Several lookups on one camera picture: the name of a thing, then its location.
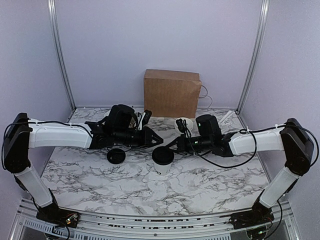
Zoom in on black plastic cup lid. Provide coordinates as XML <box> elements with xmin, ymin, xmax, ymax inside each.
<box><xmin>151</xmin><ymin>146</ymin><xmax>175</xmax><ymax>166</ymax></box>
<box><xmin>107</xmin><ymin>148</ymin><xmax>126</xmax><ymax>165</ymax></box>

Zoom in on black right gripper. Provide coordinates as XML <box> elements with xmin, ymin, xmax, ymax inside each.
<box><xmin>165</xmin><ymin>133</ymin><xmax>213</xmax><ymax>156</ymax></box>

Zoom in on aluminium frame post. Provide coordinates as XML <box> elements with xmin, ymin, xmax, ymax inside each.
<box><xmin>236</xmin><ymin>0</ymin><xmax>270</xmax><ymax>114</ymax></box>
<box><xmin>47</xmin><ymin>0</ymin><xmax>76</xmax><ymax>112</ymax></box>

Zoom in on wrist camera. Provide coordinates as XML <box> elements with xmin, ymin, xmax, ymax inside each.
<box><xmin>174</xmin><ymin>114</ymin><xmax>222</xmax><ymax>137</ymax></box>
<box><xmin>99</xmin><ymin>104</ymin><xmax>152</xmax><ymax>131</ymax></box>

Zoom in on left aluminium frame post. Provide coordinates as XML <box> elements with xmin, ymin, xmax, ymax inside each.
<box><xmin>47</xmin><ymin>0</ymin><xmax>76</xmax><ymax>112</ymax></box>

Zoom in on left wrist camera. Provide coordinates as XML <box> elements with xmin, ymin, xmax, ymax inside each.
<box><xmin>99</xmin><ymin>104</ymin><xmax>152</xmax><ymax>131</ymax></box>

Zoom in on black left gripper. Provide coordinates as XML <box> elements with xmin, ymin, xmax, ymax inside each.
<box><xmin>113</xmin><ymin>126</ymin><xmax>164</xmax><ymax>150</ymax></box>

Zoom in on aluminium front rail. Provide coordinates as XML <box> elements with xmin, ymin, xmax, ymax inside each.
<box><xmin>8</xmin><ymin>199</ymin><xmax>301</xmax><ymax>240</ymax></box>

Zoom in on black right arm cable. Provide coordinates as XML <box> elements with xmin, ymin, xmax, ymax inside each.
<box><xmin>184</xmin><ymin>119</ymin><xmax>316</xmax><ymax>168</ymax></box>

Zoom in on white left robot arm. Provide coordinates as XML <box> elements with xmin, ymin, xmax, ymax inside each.
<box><xmin>1</xmin><ymin>111</ymin><xmax>164</xmax><ymax>223</ymax></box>

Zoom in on brown paper takeout bag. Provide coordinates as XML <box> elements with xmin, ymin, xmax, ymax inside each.
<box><xmin>143</xmin><ymin>69</ymin><xmax>202</xmax><ymax>119</ymax></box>

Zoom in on white paper coffee cup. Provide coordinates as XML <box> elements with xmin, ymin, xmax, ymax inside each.
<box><xmin>153</xmin><ymin>162</ymin><xmax>172</xmax><ymax>176</ymax></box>

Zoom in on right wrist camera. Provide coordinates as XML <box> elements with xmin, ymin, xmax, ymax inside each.
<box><xmin>174</xmin><ymin>114</ymin><xmax>222</xmax><ymax>137</ymax></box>

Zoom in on white paper cup stack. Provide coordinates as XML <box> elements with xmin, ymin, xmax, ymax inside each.
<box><xmin>174</xmin><ymin>117</ymin><xmax>194</xmax><ymax>133</ymax></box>

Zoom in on white wrapped stirrer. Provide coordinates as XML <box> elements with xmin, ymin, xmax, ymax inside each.
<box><xmin>218</xmin><ymin>110</ymin><xmax>238</xmax><ymax>126</ymax></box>

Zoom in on right aluminium frame post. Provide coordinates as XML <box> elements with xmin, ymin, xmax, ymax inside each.
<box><xmin>236</xmin><ymin>0</ymin><xmax>270</xmax><ymax>114</ymax></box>

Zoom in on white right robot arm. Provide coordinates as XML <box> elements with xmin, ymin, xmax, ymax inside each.
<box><xmin>166</xmin><ymin>115</ymin><xmax>320</xmax><ymax>224</ymax></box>

